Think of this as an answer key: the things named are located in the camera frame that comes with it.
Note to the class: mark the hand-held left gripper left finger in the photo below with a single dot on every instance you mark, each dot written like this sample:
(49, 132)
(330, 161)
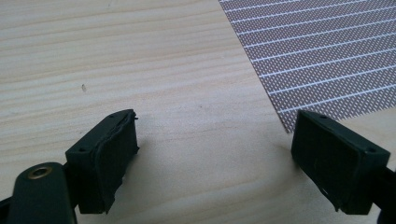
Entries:
(106, 168)

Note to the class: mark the brown woven striped placemat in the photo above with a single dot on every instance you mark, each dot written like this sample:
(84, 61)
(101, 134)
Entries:
(320, 56)

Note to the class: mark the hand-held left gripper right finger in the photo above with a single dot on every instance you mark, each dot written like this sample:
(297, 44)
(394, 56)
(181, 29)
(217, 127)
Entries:
(336, 161)

